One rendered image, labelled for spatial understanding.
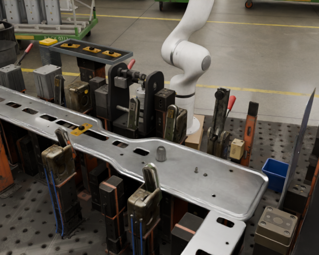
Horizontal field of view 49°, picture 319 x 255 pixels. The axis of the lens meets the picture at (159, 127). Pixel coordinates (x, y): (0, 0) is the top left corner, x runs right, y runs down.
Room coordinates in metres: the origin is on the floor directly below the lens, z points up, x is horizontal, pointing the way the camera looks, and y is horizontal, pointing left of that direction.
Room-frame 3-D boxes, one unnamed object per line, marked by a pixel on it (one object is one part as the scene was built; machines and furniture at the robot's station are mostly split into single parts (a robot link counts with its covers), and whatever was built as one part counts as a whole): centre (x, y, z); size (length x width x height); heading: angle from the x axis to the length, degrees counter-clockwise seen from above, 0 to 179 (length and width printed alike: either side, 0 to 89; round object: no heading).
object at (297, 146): (0.69, -0.33, 1.17); 0.12 x 0.01 x 0.34; 148
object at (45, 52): (1.62, 0.53, 0.92); 0.08 x 0.08 x 0.44; 58
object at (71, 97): (1.30, 0.34, 0.89); 0.13 x 0.11 x 0.38; 148
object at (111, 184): (0.79, 0.14, 0.84); 0.11 x 0.08 x 0.29; 148
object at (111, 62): (1.49, 0.31, 1.16); 0.37 x 0.14 x 0.02; 58
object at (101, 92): (1.27, 0.21, 0.89); 0.13 x 0.11 x 0.38; 148
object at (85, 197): (1.09, 0.28, 0.84); 0.13 x 0.05 x 0.29; 148
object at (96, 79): (1.31, 0.25, 0.90); 0.05 x 0.05 x 0.40; 58
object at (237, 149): (0.90, -0.25, 0.88); 0.04 x 0.04 x 0.36; 58
